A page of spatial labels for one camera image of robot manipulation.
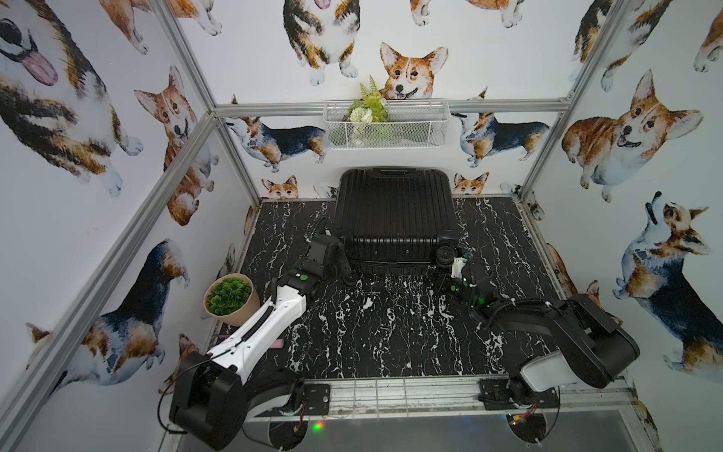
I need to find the black hard-shell suitcase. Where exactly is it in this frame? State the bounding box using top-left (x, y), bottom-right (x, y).
top-left (333, 167), bottom-right (461, 275)

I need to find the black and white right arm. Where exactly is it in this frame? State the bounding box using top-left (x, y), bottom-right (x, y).
top-left (436, 255), bottom-right (640, 394)

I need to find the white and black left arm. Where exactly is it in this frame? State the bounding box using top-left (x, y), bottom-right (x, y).
top-left (163, 234), bottom-right (356, 451)

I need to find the purple pink garden fork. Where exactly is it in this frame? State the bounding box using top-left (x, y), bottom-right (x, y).
top-left (213, 333), bottom-right (284, 350)

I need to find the potted green succulent plant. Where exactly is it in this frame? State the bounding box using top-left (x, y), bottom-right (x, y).
top-left (203, 273), bottom-right (261, 327)

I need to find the green fern with white flower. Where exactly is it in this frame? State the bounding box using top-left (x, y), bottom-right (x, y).
top-left (346, 76), bottom-right (389, 146)

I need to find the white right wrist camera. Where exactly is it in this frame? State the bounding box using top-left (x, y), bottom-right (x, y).
top-left (451, 257), bottom-right (467, 279)

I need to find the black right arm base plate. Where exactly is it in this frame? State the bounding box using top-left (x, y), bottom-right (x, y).
top-left (477, 378), bottom-right (559, 411)

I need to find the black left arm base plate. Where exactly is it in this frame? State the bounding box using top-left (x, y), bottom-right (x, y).
top-left (302, 382), bottom-right (331, 417)

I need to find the aluminium front rail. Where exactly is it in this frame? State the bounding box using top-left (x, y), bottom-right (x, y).
top-left (168, 374), bottom-right (634, 425)

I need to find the white wire mesh basket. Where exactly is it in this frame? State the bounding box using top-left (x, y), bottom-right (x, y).
top-left (323, 100), bottom-right (451, 150)

